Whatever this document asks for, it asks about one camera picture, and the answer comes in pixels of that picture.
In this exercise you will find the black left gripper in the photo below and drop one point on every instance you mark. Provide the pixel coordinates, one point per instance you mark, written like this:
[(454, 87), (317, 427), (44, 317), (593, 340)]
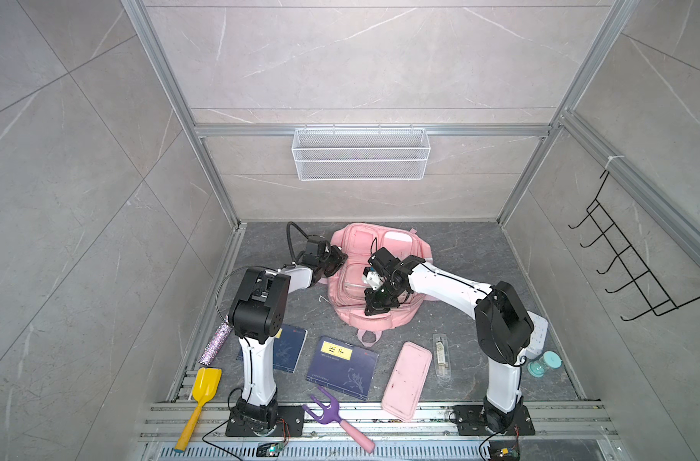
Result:
[(341, 257)]

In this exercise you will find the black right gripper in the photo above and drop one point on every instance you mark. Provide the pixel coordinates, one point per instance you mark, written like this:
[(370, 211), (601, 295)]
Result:
[(372, 306)]

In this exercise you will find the pink school backpack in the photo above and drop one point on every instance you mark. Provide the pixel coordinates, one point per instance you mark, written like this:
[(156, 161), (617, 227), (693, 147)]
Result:
[(346, 289)]

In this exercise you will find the small navy blue book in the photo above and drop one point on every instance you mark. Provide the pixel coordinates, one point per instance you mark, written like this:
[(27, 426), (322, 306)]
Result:
[(282, 350)]

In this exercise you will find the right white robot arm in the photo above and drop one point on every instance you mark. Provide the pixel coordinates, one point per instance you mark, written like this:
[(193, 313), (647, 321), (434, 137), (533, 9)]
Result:
[(504, 327)]

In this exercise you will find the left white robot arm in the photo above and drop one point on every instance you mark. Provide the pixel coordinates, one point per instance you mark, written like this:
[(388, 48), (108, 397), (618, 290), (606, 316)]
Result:
[(258, 308)]

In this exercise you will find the pink pencil case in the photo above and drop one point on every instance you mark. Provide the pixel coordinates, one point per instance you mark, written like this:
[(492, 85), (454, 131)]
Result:
[(406, 382)]

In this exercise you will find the clear plastic pen box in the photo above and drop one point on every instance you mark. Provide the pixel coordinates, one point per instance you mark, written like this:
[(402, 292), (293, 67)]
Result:
[(442, 360)]

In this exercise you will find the large navy blue book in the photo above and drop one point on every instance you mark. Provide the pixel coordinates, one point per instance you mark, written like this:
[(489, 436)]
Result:
[(342, 367)]

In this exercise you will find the purple toy garden fork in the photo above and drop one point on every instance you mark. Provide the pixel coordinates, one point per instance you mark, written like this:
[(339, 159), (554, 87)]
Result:
[(329, 414)]

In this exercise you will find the purple glitter microphone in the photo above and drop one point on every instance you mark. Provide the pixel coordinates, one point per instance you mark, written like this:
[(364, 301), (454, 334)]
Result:
[(215, 344)]

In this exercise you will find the white power strip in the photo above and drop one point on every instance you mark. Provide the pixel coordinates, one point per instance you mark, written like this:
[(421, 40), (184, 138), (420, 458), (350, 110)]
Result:
[(538, 336)]

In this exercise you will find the yellow toy shovel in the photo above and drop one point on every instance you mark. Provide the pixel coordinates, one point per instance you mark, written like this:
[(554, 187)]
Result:
[(204, 390)]

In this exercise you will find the small green circuit board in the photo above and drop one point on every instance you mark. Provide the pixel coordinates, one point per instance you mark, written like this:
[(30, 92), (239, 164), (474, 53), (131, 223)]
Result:
[(270, 450)]

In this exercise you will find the small yellow circuit board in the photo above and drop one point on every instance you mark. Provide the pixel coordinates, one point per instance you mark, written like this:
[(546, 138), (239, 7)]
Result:
[(504, 454)]

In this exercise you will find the white wire mesh basket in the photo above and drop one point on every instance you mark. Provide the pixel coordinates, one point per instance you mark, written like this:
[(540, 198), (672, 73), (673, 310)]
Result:
[(360, 154)]

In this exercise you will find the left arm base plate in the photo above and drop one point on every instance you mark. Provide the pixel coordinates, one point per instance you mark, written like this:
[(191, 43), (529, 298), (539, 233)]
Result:
[(265, 420)]

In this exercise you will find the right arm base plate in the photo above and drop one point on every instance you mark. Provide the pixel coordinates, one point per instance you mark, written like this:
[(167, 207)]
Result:
[(484, 420)]

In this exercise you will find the black wire hook rack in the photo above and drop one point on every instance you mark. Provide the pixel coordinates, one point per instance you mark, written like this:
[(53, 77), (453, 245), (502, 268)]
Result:
[(639, 274)]

